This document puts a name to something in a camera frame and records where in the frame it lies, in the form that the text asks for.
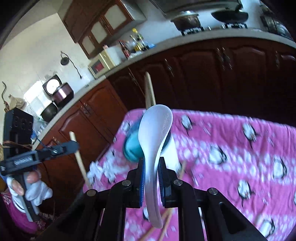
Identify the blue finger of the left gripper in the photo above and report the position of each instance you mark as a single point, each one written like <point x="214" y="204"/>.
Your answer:
<point x="64" y="149"/>

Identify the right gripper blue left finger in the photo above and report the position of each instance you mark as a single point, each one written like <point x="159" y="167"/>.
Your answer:
<point x="141" y="166"/>

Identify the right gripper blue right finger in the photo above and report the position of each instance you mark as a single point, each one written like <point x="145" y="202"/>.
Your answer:
<point x="164" y="182"/>

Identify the white ceramic spoon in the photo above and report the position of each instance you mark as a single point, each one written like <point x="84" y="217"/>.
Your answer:
<point x="152" y="133"/>

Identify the left hand white glove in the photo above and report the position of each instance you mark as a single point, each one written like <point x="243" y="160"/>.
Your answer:
<point x="36" y="192"/>

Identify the white floral cup teal inside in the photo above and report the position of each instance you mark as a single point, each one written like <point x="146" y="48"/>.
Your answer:
<point x="132" y="147"/>

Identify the crumpled white tissue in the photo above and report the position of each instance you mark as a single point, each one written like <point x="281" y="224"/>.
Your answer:
<point x="96" y="171"/>

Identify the black pot on counter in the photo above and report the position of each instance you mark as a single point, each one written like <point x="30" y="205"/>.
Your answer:
<point x="49" y="112"/>

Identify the rice cooker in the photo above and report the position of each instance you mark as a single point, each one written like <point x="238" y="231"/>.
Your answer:
<point x="60" y="93"/>

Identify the pink penguin towel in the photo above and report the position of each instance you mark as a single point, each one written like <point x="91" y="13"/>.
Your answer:
<point x="250" y="161"/>

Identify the white microwave oven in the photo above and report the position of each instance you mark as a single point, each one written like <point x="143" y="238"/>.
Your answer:
<point x="101" y="64"/>

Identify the dark sauce bottle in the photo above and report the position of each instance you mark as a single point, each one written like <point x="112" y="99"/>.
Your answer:
<point x="124" y="49"/>

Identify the yellow cap oil bottle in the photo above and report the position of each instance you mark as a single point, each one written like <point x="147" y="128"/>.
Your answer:
<point x="139" y="43"/>

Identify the dark wooden base cabinets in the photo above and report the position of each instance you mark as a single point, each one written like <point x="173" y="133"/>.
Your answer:
<point x="239" y="75"/>

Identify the metal pot with lid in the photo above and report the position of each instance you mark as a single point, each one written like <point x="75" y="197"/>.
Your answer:
<point x="186" y="20"/>

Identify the black wok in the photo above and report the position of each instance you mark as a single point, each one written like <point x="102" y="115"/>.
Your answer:
<point x="231" y="16"/>

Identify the wooden wall cabinet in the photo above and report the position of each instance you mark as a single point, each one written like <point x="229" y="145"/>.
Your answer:
<point x="93" y="24"/>

